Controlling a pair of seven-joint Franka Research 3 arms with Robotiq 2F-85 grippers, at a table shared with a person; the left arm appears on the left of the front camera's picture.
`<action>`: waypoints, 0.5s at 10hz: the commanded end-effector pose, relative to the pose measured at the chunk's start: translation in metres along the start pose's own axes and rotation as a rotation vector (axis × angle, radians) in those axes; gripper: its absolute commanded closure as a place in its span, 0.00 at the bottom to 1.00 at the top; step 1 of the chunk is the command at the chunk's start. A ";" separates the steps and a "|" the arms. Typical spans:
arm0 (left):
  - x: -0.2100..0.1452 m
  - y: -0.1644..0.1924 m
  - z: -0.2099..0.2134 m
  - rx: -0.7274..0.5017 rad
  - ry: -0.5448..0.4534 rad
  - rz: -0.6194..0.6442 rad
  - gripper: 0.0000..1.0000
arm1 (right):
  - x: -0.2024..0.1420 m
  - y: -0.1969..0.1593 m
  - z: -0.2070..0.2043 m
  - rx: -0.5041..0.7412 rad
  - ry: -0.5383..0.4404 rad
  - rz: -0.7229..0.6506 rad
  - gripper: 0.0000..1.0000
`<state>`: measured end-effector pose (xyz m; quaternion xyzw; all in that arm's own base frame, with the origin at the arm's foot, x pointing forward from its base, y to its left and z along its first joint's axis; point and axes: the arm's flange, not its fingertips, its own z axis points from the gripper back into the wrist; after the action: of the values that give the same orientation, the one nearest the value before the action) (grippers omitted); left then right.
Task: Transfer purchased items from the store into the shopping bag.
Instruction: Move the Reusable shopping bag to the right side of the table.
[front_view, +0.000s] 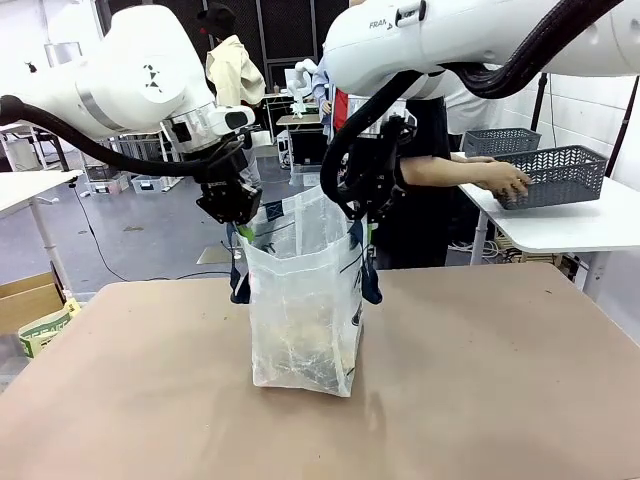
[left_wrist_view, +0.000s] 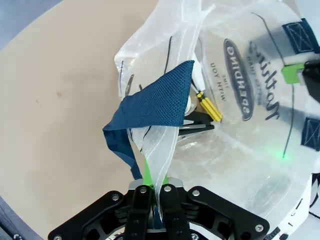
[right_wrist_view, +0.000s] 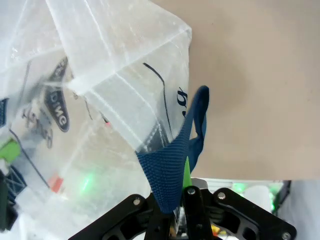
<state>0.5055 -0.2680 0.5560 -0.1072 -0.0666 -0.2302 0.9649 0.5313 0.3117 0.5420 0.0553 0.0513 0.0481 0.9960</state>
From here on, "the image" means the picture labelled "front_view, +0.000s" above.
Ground brown cardboard box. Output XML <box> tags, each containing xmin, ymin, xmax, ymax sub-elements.
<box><xmin>0</xmin><ymin>272</ymin><xmax>67</xmax><ymax>337</ymax></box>

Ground metal floor plate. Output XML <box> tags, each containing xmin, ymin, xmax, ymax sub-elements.
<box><xmin>195</xmin><ymin>243</ymin><xmax>241</xmax><ymax>267</ymax></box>

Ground person in white shirt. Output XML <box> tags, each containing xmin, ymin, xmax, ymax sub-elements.
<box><xmin>439</xmin><ymin>62</ymin><xmax>503</xmax><ymax>251</ymax></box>

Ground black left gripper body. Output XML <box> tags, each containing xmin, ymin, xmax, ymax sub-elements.
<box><xmin>192</xmin><ymin>141</ymin><xmax>252</xmax><ymax>200</ymax></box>

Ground person in cream jacket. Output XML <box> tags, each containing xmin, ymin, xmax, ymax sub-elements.
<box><xmin>196</xmin><ymin>2</ymin><xmax>268</xmax><ymax>190</ymax></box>

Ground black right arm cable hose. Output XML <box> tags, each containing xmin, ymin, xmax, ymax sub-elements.
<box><xmin>318</xmin><ymin>0</ymin><xmax>625</xmax><ymax>222</ymax></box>

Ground person's right forearm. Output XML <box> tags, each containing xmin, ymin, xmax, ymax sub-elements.
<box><xmin>399</xmin><ymin>155</ymin><xmax>494</xmax><ymax>188</ymax></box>

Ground white shopping bag navy handles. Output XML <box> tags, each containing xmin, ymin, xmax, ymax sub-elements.
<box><xmin>228</xmin><ymin>184</ymin><xmax>385</xmax><ymax>399</ymax></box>

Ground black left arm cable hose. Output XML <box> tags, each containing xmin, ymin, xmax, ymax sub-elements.
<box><xmin>0</xmin><ymin>94</ymin><xmax>222</xmax><ymax>178</ymax></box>

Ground white background desk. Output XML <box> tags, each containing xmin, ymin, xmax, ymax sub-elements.
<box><xmin>0</xmin><ymin>122</ymin><xmax>70</xmax><ymax>174</ymax></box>

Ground black light stand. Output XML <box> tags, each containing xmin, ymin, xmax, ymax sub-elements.
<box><xmin>529</xmin><ymin>72</ymin><xmax>552</xmax><ymax>133</ymax></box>
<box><xmin>605</xmin><ymin>77</ymin><xmax>640</xmax><ymax>179</ymax></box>

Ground person's right hand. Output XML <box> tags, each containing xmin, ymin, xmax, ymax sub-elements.
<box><xmin>481</xmin><ymin>161</ymin><xmax>534</xmax><ymax>198</ymax></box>

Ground small white side table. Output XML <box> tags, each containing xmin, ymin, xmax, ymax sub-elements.
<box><xmin>0</xmin><ymin>169</ymin><xmax>85</xmax><ymax>302</ymax></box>

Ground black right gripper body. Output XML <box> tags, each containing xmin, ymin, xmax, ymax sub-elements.
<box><xmin>371</xmin><ymin>115</ymin><xmax>418</xmax><ymax>184</ymax></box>

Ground wooden pallet under table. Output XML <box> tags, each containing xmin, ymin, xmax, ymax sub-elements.
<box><xmin>493</xmin><ymin>233</ymin><xmax>564</xmax><ymax>267</ymax></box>

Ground person in light blue shirt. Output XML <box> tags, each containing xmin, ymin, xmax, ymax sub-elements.
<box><xmin>311</xmin><ymin>54</ymin><xmax>350</xmax><ymax>137</ymax></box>

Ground clear plastic storage bin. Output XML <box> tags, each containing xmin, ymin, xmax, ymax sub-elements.
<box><xmin>130</xmin><ymin>172</ymin><xmax>170</xmax><ymax>195</ymax></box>
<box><xmin>83</xmin><ymin>174</ymin><xmax>130</xmax><ymax>197</ymax></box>

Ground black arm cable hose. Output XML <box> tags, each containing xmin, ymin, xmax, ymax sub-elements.
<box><xmin>318</xmin><ymin>0</ymin><xmax>625</xmax><ymax>222</ymax></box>
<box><xmin>0</xmin><ymin>94</ymin><xmax>222</xmax><ymax>178</ymax></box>

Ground person torso in black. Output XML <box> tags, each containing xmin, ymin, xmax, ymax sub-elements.
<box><xmin>373</xmin><ymin>97</ymin><xmax>452</xmax><ymax>270</ymax></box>

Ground black box under tan table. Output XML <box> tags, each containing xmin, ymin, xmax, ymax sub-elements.
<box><xmin>288</xmin><ymin>128</ymin><xmax>330</xmax><ymax>167</ymax></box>

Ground large white side table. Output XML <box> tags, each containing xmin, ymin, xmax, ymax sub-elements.
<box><xmin>457</xmin><ymin>174</ymin><xmax>640</xmax><ymax>296</ymax></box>

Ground green and white paper bag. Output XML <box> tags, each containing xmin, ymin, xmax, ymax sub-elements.
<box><xmin>17</xmin><ymin>298</ymin><xmax>82</xmax><ymax>359</ymax></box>

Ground tan background table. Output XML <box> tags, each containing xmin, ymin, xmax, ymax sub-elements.
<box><xmin>275</xmin><ymin>113</ymin><xmax>322</xmax><ymax>127</ymax></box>

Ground black floor cable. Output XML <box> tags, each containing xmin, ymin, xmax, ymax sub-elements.
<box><xmin>73</xmin><ymin>183</ymin><xmax>242</xmax><ymax>282</ymax></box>

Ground gray plastic woven basket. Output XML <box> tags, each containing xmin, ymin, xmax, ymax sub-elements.
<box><xmin>493</xmin><ymin>144</ymin><xmax>610</xmax><ymax>211</ymax></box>
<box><xmin>461</xmin><ymin>127</ymin><xmax>544</xmax><ymax>159</ymax></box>

